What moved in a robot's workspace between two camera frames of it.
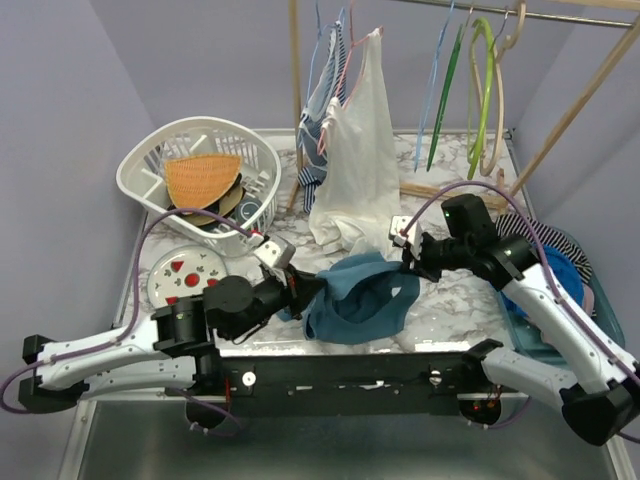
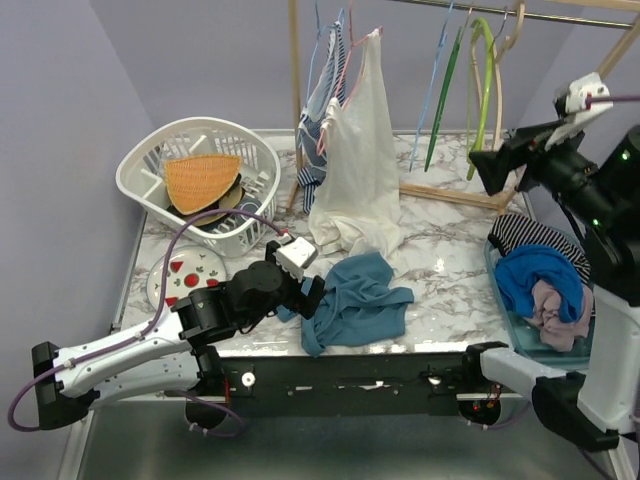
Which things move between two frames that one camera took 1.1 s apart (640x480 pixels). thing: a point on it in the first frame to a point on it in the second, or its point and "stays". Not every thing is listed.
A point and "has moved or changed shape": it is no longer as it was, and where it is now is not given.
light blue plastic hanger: [430, 86] stays
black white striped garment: [514, 224] stays
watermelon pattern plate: [183, 271] stays
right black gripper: [421, 264] to [529, 145]
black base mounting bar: [351, 384] stays
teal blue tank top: [363, 298] has moved or changed shape
